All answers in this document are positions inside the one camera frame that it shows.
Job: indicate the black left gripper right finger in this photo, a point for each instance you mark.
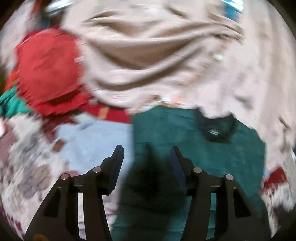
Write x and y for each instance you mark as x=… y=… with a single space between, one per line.
x=235 y=217

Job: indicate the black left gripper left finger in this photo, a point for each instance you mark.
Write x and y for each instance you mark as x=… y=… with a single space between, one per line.
x=57 y=216

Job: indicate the teal quilted puffer jacket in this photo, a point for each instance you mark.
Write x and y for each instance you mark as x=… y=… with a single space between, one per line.
x=151 y=205

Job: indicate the floral bedspread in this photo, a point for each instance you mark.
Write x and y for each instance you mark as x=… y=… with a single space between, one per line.
x=30 y=165

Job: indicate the light blue folded garment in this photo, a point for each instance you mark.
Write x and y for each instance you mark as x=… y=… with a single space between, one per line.
x=88 y=143

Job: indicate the green cloth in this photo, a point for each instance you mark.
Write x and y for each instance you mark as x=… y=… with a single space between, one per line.
x=12 y=104

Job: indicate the red ruffled pillow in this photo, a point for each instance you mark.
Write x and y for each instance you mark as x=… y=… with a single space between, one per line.
x=47 y=73

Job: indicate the beige blanket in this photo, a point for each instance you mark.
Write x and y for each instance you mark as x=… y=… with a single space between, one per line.
x=188 y=54

